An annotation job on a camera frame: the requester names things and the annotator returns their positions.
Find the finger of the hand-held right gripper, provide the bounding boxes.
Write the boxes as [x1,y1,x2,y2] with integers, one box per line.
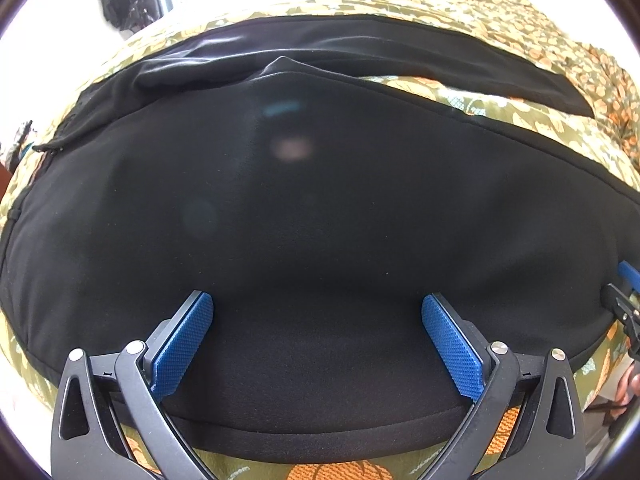
[602,259,640,361]

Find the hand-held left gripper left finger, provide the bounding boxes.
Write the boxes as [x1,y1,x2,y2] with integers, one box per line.
[49,290,216,480]

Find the black pants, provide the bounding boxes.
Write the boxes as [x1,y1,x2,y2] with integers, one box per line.
[0,15,640,463]

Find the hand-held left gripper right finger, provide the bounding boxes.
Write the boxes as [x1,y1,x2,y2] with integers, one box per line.
[421,292,586,480]

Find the green pumpkin print blanket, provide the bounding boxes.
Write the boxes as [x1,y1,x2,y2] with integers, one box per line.
[0,0,640,480]

